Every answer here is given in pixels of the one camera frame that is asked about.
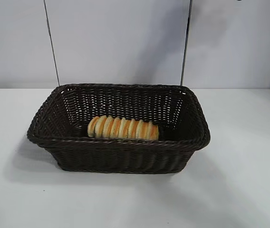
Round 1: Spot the long striped bread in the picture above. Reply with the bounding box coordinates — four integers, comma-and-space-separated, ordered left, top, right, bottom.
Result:
87, 115, 160, 141

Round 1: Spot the dark brown wicker basket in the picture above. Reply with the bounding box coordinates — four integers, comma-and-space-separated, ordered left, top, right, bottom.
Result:
26, 83, 212, 175

